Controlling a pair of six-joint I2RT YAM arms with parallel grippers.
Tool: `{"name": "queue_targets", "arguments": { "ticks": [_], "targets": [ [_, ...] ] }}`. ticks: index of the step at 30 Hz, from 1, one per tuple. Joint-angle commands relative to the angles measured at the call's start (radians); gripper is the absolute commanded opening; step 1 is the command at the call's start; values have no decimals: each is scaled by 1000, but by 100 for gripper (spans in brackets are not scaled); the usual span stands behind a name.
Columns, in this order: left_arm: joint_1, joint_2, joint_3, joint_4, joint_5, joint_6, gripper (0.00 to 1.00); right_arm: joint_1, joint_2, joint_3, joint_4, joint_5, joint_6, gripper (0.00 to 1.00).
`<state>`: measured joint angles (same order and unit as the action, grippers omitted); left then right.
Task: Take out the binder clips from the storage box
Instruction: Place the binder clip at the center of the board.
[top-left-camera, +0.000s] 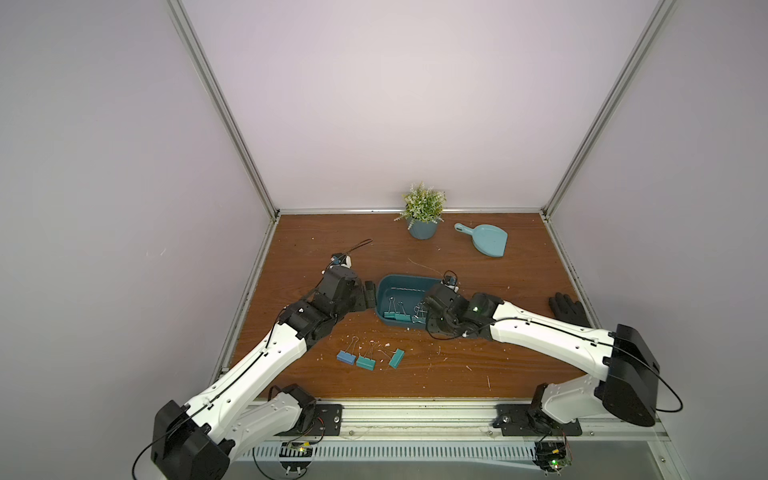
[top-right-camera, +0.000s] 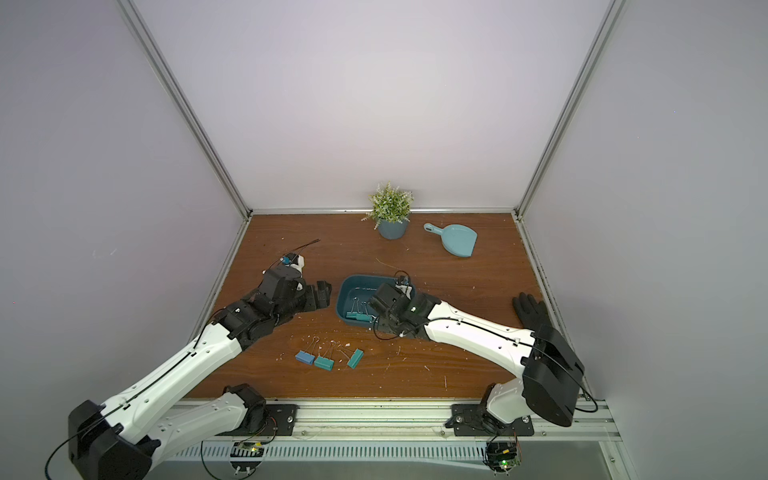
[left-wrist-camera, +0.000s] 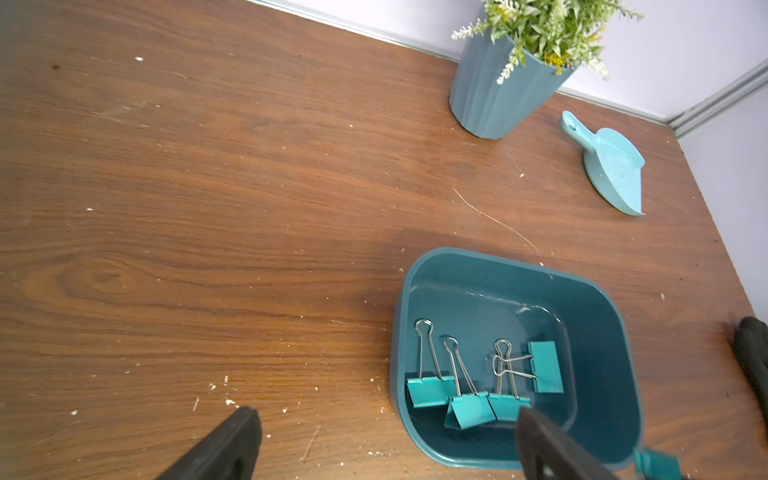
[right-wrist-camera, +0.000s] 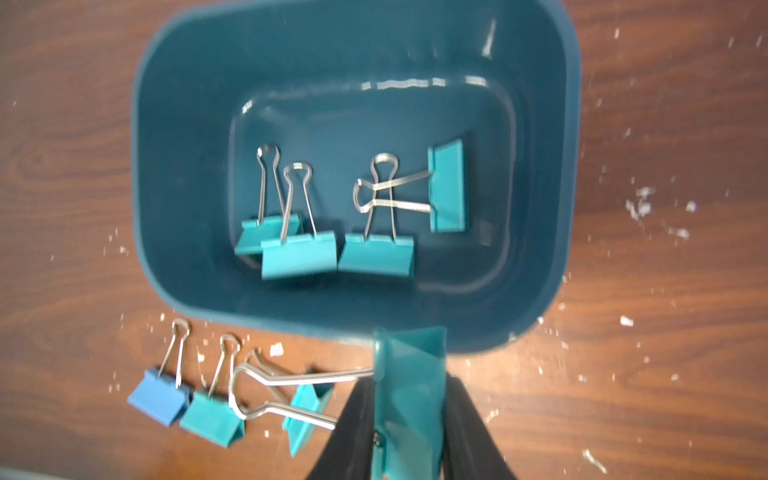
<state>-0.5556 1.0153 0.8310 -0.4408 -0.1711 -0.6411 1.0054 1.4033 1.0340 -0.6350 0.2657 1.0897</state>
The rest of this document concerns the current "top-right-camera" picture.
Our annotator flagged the teal plastic storage box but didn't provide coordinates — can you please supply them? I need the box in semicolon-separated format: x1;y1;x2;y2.
335;273;412;329

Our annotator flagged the teal binder clip two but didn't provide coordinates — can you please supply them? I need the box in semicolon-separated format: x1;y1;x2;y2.
339;347;364;369

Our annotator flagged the blue binder clip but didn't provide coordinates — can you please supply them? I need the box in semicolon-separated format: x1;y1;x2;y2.
295;336;321;366

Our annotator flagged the teal binder clip one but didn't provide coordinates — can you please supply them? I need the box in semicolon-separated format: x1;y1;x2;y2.
314;343;335;371

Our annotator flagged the teal binder clip three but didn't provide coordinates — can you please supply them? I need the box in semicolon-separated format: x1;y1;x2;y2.
345;297;374;323

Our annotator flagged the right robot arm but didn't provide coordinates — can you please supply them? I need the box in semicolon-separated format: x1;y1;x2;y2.
369;284;584;434

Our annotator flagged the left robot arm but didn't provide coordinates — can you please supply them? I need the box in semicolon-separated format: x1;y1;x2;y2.
67;264;332;479

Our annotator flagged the light teal dustpan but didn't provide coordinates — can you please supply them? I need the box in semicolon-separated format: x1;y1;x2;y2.
423;223;478;258

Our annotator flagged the small potted green plant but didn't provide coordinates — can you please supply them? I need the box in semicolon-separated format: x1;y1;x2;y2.
364;182;414;240

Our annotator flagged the black work glove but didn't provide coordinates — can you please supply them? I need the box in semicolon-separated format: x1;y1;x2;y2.
512;292;553;331

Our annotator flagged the right controller board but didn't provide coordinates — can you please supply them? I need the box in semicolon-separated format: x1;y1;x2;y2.
484;441;521;474

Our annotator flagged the controller board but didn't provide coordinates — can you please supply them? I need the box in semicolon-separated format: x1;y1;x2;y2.
229;442;266;478
484;441;521;474

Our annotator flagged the left controller board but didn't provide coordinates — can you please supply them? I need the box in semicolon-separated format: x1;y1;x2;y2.
229;442;266;478

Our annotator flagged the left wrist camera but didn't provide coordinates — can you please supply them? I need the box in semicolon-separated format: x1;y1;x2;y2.
280;252;305;272

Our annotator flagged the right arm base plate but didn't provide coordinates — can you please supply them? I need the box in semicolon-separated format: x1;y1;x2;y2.
444;403;534;437

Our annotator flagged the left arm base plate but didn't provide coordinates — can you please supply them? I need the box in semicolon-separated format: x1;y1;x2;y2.
229;403;299;437

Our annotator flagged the aluminium front rail frame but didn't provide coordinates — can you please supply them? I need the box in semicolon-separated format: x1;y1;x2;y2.
162;399;638;479

